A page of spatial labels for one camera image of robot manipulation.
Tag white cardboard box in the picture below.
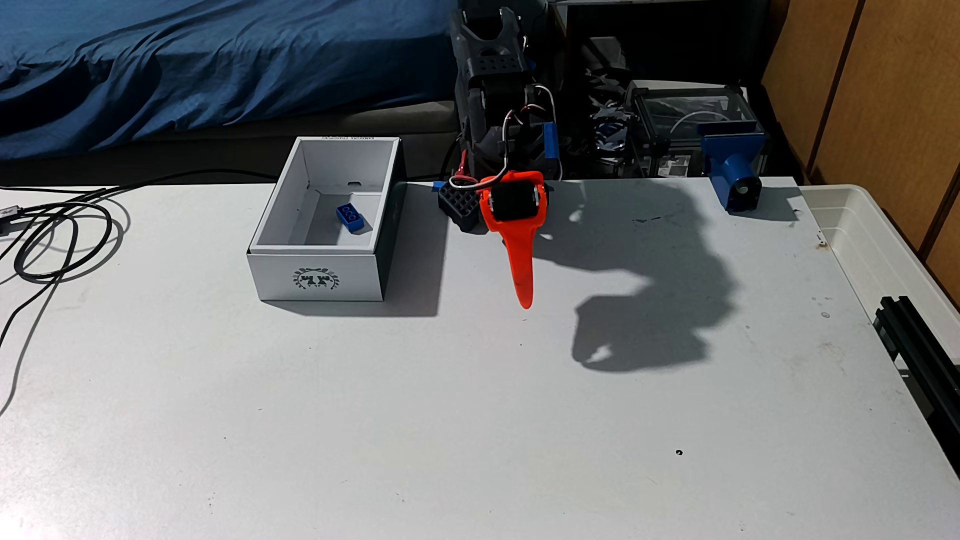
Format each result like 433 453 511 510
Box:
246 135 408 303

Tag clear acrylic case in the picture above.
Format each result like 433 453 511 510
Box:
626 78 766 179

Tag dark shelf unit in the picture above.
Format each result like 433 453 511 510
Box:
551 0 774 178

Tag grey mattress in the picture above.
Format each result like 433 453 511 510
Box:
0 101 461 189

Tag blue bed sheet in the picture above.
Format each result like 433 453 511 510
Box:
0 0 462 160

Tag white plastic bin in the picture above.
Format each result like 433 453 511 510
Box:
798 183 960 354

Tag brown wooden cabinet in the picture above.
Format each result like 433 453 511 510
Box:
761 0 960 303

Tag black aluminium extrusion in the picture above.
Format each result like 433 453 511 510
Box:
873 295 960 475

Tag blue printed clamp mount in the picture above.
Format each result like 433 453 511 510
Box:
699 120 771 215

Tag black cable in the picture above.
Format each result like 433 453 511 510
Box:
0 168 280 418

